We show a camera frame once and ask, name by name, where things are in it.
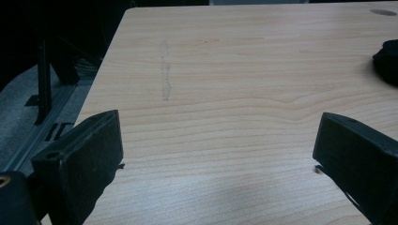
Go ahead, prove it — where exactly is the grey round table grommet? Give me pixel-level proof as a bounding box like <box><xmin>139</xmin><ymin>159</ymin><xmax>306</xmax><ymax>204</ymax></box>
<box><xmin>369</xmin><ymin>8</ymin><xmax>398</xmax><ymax>17</ymax></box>

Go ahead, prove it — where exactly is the metal floor rail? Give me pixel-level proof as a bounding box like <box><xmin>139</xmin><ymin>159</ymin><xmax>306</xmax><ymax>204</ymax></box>
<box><xmin>0</xmin><ymin>83</ymin><xmax>79</xmax><ymax>176</ymax></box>

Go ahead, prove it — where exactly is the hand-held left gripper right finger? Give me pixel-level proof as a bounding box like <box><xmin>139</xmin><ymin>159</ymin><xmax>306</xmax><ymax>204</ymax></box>
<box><xmin>312</xmin><ymin>112</ymin><xmax>398</xmax><ymax>225</ymax></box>

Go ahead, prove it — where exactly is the dark cloth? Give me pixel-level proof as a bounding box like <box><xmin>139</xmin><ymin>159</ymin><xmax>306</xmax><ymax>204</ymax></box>
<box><xmin>372</xmin><ymin>38</ymin><xmax>398</xmax><ymax>88</ymax></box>

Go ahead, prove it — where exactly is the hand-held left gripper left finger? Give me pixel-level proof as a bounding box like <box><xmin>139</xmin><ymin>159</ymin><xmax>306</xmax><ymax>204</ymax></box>
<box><xmin>31</xmin><ymin>109</ymin><xmax>125</xmax><ymax>225</ymax></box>

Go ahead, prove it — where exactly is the black metal stand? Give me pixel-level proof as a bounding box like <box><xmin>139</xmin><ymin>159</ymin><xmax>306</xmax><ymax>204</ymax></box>
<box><xmin>23</xmin><ymin>36</ymin><xmax>54</xmax><ymax>127</ymax></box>

